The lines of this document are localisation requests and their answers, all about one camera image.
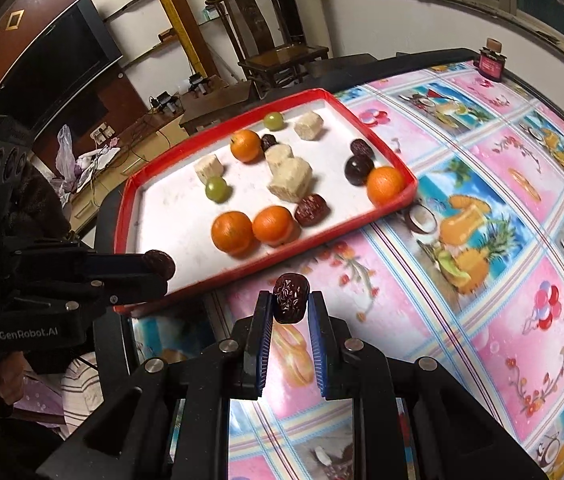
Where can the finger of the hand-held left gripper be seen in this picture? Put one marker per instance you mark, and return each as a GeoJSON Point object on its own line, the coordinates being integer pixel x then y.
{"type": "Point", "coordinates": [112, 265]}
{"type": "Point", "coordinates": [127, 292]}

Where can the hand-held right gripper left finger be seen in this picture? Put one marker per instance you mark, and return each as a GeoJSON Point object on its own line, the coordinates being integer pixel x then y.
{"type": "Point", "coordinates": [266, 355]}

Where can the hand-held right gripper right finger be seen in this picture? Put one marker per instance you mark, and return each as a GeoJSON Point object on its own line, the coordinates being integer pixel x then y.
{"type": "Point", "coordinates": [318, 350]}

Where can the red date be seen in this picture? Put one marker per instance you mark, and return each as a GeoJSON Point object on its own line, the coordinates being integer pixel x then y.
{"type": "Point", "coordinates": [361, 147]}
{"type": "Point", "coordinates": [312, 210]}
{"type": "Point", "coordinates": [160, 262]}
{"type": "Point", "coordinates": [291, 302]}
{"type": "Point", "coordinates": [268, 141]}

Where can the red rimmed white tray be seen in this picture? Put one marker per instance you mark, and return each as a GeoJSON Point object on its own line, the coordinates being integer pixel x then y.
{"type": "Point", "coordinates": [177, 240]}

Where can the orange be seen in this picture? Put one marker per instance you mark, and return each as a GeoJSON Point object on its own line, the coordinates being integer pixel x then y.
{"type": "Point", "coordinates": [245, 145]}
{"type": "Point", "coordinates": [232, 231]}
{"type": "Point", "coordinates": [385, 185]}
{"type": "Point", "coordinates": [273, 225]}

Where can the green grape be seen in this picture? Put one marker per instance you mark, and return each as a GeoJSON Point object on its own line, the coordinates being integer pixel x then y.
{"type": "Point", "coordinates": [217, 189]}
{"type": "Point", "coordinates": [273, 120]}

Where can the beige corn cob piece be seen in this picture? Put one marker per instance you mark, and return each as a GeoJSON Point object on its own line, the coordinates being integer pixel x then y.
{"type": "Point", "coordinates": [208, 167]}

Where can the brown fuzzy garment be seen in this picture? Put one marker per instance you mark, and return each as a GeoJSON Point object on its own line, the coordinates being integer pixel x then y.
{"type": "Point", "coordinates": [42, 200]}

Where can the striped garment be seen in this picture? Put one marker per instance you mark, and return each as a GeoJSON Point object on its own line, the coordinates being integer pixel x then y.
{"type": "Point", "coordinates": [79, 385]}

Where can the wooden television stand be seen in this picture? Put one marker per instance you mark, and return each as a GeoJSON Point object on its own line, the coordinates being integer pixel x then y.
{"type": "Point", "coordinates": [127, 160]}

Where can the clear plastic bag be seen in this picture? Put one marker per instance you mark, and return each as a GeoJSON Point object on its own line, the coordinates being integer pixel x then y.
{"type": "Point", "coordinates": [64, 157]}

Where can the white power strip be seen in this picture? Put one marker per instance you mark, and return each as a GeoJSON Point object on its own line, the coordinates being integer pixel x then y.
{"type": "Point", "coordinates": [103, 132]}

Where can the purple floral garment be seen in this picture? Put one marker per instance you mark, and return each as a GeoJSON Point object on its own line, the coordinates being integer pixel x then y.
{"type": "Point", "coordinates": [37, 402]}

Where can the fruit print tablecloth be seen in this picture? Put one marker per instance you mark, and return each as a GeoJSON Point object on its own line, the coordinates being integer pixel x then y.
{"type": "Point", "coordinates": [461, 285]}

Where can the black charger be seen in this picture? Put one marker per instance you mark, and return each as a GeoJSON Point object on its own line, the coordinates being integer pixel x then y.
{"type": "Point", "coordinates": [167, 102]}
{"type": "Point", "coordinates": [198, 82]}

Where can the wooden stool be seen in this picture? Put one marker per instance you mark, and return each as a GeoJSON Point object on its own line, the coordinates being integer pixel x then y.
{"type": "Point", "coordinates": [214, 102]}

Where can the black flat television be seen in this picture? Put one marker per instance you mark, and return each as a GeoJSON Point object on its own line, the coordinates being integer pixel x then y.
{"type": "Point", "coordinates": [57, 55]}

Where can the small brown box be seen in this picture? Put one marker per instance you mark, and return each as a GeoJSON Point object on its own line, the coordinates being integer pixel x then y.
{"type": "Point", "coordinates": [167, 35]}

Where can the wooden armchair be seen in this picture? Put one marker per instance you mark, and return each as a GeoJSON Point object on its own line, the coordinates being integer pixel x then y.
{"type": "Point", "coordinates": [267, 60]}

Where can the yellow metal pole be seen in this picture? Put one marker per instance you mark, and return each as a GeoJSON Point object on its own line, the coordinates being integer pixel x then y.
{"type": "Point", "coordinates": [182, 15]}

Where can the glass shelf unit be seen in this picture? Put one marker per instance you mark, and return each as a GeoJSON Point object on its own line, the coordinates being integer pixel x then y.
{"type": "Point", "coordinates": [132, 6]}

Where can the pink label jar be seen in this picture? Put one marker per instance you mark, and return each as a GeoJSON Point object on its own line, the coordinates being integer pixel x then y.
{"type": "Point", "coordinates": [491, 62]}

